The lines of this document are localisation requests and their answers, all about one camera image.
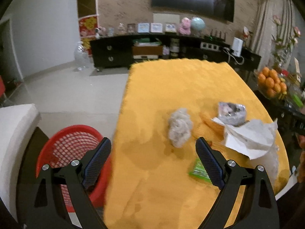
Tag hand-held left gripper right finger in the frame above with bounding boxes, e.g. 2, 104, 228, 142
196, 137, 281, 229

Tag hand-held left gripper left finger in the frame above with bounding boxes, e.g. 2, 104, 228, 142
19, 137, 112, 229

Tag green packet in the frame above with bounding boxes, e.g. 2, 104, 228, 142
189, 157, 212, 184

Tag red plastic basket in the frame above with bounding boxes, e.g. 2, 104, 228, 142
36, 125, 112, 214

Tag white paper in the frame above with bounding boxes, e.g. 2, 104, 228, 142
211, 117, 279, 160

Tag grey wad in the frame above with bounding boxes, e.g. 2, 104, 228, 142
168, 108, 193, 148

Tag silver foil wrapper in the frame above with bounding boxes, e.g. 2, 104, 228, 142
217, 101, 247, 127

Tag clear plastic bag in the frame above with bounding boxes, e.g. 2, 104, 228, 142
268, 144, 283, 184

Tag yellow tablecloth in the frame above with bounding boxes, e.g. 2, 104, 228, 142
104, 58, 290, 229

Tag black glossy side table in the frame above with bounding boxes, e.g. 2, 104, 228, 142
248, 69, 305, 134

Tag pile of oranges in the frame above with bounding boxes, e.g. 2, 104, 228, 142
257, 67, 287, 99

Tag large clear water jug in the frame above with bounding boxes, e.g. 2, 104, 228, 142
74, 41, 90, 71

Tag black television cabinet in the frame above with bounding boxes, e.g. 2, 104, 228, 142
89, 33, 262, 71

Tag white appliance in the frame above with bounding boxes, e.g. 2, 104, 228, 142
232, 37, 243, 56

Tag red chair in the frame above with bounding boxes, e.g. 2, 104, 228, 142
0, 75, 7, 105

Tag brown and white box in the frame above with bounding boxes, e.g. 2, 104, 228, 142
132, 45, 164, 59

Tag black router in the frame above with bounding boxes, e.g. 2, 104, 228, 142
204, 30, 227, 41

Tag green flat package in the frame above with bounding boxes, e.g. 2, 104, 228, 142
133, 38, 160, 46

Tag small figurine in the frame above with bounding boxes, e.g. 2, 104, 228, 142
95, 26, 107, 39

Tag lucky cat figurine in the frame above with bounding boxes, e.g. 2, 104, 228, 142
242, 26, 252, 41

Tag pink artificial flowers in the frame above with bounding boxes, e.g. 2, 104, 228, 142
270, 14, 301, 69

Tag pink plush toy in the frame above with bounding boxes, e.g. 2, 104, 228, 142
178, 17, 192, 35

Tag light blue globe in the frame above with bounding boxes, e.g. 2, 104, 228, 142
191, 17, 206, 32

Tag striped curtain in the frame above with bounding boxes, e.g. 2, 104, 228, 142
250, 0, 296, 53

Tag white cable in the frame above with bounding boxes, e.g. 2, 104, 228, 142
223, 47, 243, 65

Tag red festive wall poster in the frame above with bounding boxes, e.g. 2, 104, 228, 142
79, 15, 99, 55

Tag wall television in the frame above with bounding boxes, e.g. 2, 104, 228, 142
151, 0, 235, 22

